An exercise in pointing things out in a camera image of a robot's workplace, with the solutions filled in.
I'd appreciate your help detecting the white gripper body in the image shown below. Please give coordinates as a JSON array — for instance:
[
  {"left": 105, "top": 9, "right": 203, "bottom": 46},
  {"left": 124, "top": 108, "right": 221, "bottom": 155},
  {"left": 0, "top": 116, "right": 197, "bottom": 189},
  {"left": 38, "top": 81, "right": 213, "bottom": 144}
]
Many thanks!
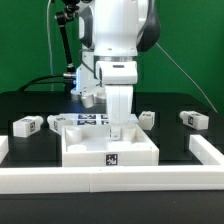
[{"left": 105, "top": 85, "right": 133, "bottom": 126}]

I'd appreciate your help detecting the black cable bundle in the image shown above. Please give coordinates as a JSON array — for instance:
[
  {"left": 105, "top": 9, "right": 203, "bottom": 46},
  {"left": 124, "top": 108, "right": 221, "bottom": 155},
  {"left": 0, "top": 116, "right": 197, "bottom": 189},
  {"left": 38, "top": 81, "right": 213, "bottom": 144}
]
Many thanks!
[{"left": 17, "top": 73, "right": 77, "bottom": 93}]

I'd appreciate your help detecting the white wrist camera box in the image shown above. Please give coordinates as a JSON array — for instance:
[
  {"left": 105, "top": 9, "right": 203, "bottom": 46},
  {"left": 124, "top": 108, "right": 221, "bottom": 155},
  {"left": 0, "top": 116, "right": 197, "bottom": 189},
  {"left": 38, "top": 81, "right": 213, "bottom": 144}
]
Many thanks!
[{"left": 95, "top": 61, "right": 137, "bottom": 85}]

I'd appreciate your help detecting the white U-shaped fence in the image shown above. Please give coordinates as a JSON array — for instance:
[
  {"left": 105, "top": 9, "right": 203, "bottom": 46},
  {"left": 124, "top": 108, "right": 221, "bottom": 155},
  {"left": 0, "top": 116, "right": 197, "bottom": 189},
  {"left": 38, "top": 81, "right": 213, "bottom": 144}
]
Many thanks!
[{"left": 0, "top": 135, "right": 224, "bottom": 194}]

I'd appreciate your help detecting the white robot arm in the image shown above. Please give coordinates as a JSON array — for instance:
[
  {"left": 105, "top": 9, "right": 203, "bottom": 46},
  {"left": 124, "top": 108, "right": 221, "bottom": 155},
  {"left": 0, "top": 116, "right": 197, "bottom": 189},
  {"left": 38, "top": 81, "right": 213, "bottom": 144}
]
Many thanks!
[{"left": 60, "top": 0, "right": 160, "bottom": 140}]

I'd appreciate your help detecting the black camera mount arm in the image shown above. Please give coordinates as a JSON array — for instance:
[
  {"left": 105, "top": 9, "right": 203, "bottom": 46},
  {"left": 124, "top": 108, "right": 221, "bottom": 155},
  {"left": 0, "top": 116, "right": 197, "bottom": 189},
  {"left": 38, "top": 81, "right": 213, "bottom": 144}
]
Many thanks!
[{"left": 55, "top": 0, "right": 80, "bottom": 78}]

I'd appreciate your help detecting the white marker sheet with tags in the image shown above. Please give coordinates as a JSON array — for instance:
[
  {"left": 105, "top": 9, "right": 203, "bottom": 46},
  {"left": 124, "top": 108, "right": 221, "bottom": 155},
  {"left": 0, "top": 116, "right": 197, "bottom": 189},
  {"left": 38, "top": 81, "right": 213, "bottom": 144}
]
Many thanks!
[{"left": 58, "top": 113, "right": 140, "bottom": 128}]

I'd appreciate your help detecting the white square table top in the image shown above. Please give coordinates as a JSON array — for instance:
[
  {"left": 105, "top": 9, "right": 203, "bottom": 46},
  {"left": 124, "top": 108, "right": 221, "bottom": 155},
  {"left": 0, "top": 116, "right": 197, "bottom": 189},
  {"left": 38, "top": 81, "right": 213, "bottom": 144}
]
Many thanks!
[{"left": 61, "top": 124, "right": 159, "bottom": 167}]

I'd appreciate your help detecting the thin white cable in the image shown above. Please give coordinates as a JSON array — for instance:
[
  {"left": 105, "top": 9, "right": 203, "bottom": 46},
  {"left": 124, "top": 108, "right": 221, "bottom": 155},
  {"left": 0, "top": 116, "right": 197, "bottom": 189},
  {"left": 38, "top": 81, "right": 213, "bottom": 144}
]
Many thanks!
[{"left": 45, "top": 0, "right": 56, "bottom": 92}]

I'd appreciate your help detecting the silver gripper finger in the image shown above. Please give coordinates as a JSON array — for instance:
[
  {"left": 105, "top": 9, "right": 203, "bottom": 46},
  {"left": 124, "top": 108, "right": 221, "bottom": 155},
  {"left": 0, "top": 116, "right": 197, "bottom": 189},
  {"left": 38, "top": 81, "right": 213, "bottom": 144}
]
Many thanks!
[{"left": 110, "top": 125, "right": 121, "bottom": 140}]

